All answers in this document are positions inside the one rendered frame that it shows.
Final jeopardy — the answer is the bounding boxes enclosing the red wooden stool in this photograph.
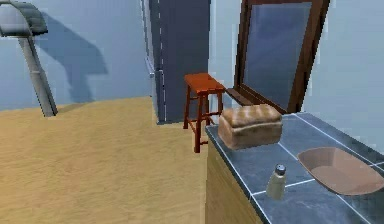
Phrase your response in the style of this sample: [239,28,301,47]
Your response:
[182,72,227,154]

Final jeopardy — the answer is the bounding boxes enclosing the brown bread loaf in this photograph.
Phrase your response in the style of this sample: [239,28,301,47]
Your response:
[217,103,284,151]

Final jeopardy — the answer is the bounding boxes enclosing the dark grey fridge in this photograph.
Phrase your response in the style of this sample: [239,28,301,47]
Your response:
[139,0,212,125]

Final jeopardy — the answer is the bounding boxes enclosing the brown framed window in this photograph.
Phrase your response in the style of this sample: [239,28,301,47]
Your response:
[225,0,331,115]

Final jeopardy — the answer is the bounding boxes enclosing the beige pepper shaker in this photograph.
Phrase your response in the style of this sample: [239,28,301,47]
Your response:
[265,163,288,201]

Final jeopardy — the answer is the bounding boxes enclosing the wooden counter with grey tiles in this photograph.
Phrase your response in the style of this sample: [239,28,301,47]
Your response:
[204,111,384,224]

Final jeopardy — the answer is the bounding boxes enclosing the brown shallow bowl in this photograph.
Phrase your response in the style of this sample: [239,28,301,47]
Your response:
[296,146,384,196]

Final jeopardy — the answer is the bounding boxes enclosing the grey floor lamp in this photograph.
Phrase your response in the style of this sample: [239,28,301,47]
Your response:
[0,0,59,118]

